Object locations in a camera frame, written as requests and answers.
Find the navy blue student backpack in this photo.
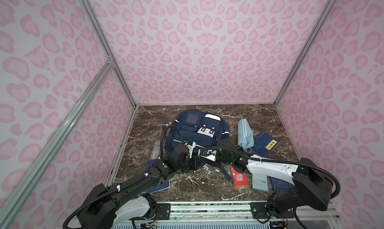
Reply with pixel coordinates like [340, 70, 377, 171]
[165, 110, 230, 170]

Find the blue book yellow label back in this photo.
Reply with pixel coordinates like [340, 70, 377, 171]
[252, 131, 280, 158]

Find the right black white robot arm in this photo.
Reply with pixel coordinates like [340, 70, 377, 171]
[198, 140, 341, 218]

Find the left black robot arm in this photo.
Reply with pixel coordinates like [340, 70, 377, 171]
[63, 126, 195, 229]

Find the transparent ruler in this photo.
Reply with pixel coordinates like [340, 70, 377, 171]
[150, 141, 160, 160]

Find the light blue pencil case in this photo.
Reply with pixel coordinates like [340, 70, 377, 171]
[237, 119, 254, 153]

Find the red rectangular box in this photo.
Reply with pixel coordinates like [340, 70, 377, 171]
[230, 166, 249, 191]

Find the teal calculator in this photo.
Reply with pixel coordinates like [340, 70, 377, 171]
[252, 174, 269, 192]

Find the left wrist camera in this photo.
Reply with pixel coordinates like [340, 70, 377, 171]
[184, 140, 196, 154]

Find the aluminium front rail frame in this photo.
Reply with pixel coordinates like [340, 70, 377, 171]
[80, 200, 346, 229]

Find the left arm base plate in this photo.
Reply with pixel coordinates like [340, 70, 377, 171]
[133, 203, 171, 221]

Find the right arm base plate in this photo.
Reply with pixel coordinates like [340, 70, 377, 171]
[250, 201, 294, 221]

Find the aluminium diagonal frame bar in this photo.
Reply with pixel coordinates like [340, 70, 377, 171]
[1, 60, 114, 229]

